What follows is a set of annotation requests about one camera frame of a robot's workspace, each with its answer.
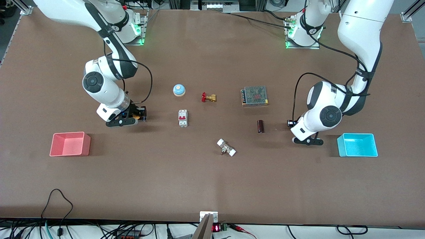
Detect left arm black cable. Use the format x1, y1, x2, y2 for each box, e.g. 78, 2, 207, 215
292, 0, 379, 123

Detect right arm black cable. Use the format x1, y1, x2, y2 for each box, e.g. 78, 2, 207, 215
103, 39, 153, 104

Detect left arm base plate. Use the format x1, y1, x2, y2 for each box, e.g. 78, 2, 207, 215
285, 17, 320, 50

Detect metal fitting white ends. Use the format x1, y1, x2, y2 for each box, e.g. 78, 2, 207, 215
216, 139, 236, 157

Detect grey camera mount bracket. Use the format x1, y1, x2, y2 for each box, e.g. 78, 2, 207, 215
192, 211, 219, 239

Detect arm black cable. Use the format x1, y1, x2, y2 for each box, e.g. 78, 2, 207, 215
103, 39, 153, 104
292, 0, 379, 123

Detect metal mesh power supply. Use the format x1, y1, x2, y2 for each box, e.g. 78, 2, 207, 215
241, 86, 269, 107

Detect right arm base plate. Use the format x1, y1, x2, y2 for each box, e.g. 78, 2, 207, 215
123, 9, 148, 46

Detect black coiled edge cable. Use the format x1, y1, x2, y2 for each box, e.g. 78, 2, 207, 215
336, 225, 369, 236

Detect black cable across table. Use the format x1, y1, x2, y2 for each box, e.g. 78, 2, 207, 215
226, 9, 294, 28

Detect red alligator clip lead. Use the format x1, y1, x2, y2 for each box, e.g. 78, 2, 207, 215
228, 224, 257, 239

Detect pink plastic bin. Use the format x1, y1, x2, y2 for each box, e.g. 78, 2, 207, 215
49, 132, 91, 157

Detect blue plastic bin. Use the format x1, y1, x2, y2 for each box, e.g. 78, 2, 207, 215
337, 133, 378, 157

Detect black looped table cable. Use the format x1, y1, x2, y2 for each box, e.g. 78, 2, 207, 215
41, 189, 74, 220

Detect aluminium frame profile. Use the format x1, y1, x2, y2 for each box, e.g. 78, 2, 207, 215
190, 0, 240, 11

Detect aluminium table corner bracket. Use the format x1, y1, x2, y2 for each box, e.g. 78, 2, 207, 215
13, 0, 34, 16
400, 0, 425, 23

